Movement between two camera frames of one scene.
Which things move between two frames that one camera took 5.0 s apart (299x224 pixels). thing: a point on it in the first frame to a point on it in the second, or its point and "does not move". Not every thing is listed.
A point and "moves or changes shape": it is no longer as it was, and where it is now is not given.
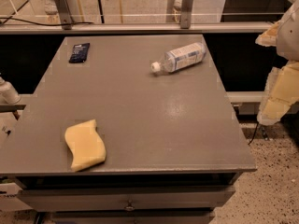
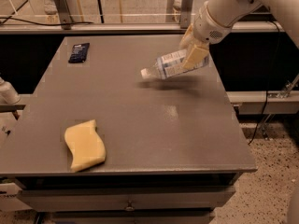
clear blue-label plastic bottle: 180,57 moves or changes shape
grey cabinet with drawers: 174,146 does not move
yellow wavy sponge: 86,145 does not move
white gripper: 290,36 to 207,28
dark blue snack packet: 78,53 does not move
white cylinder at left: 7,92 does not move
